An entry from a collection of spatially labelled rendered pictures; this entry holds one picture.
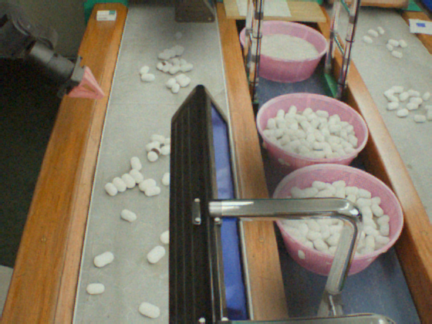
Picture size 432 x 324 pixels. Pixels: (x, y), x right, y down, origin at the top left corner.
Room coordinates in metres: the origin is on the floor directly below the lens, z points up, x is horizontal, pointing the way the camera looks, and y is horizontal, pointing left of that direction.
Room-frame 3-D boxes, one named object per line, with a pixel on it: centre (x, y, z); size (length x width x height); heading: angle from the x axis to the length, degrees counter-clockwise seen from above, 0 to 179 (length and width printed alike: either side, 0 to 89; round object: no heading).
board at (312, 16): (1.71, -0.17, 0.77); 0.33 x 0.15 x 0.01; 95
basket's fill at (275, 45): (1.49, -0.19, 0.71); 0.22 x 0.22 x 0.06
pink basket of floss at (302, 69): (1.49, -0.19, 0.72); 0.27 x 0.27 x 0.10
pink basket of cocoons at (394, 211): (0.77, -0.25, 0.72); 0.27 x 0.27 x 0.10
